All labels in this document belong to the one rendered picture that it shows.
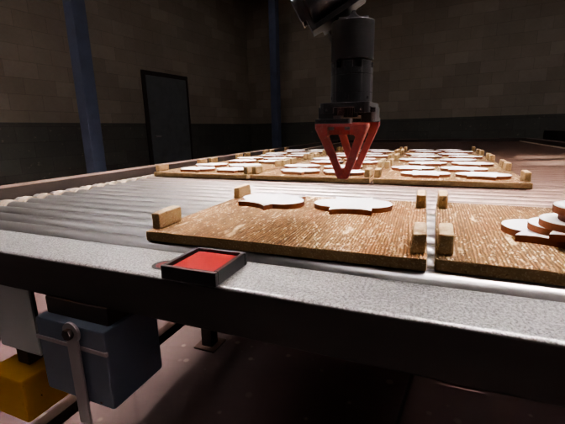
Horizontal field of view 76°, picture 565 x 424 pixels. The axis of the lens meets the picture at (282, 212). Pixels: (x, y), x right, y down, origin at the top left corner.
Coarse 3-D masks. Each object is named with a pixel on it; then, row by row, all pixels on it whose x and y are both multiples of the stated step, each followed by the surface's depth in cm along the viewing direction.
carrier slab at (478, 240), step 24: (456, 216) 61; (480, 216) 60; (504, 216) 60; (528, 216) 60; (456, 240) 48; (480, 240) 48; (504, 240) 48; (456, 264) 41; (480, 264) 40; (504, 264) 39; (528, 264) 39; (552, 264) 39
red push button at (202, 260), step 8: (192, 256) 46; (200, 256) 46; (208, 256) 46; (216, 256) 46; (224, 256) 46; (232, 256) 46; (176, 264) 43; (184, 264) 43; (192, 264) 43; (200, 264) 43; (208, 264) 43; (216, 264) 43
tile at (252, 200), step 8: (240, 200) 73; (248, 200) 73; (256, 200) 73; (264, 200) 73; (272, 200) 73; (280, 200) 72; (288, 200) 72; (296, 200) 72; (264, 208) 68; (272, 208) 70; (280, 208) 69; (288, 208) 69
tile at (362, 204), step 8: (320, 200) 72; (328, 200) 71; (336, 200) 71; (344, 200) 71; (352, 200) 71; (360, 200) 71; (368, 200) 70; (376, 200) 70; (320, 208) 67; (328, 208) 66; (336, 208) 64; (344, 208) 64; (352, 208) 64; (360, 208) 64; (368, 208) 64; (376, 208) 64; (384, 208) 65; (392, 208) 67
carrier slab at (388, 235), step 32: (192, 224) 60; (224, 224) 59; (256, 224) 59; (288, 224) 58; (320, 224) 58; (352, 224) 57; (384, 224) 57; (320, 256) 46; (352, 256) 45; (384, 256) 43; (416, 256) 42
